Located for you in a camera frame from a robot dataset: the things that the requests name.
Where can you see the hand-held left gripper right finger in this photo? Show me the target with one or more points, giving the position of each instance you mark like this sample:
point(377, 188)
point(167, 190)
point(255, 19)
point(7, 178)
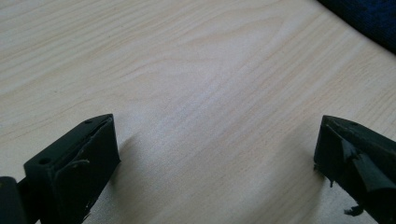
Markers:
point(358, 161)

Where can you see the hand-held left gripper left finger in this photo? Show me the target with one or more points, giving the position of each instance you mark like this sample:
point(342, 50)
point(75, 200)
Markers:
point(77, 174)

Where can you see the dark blue cloth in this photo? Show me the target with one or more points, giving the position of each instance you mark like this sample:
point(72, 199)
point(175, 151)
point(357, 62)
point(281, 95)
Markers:
point(367, 18)

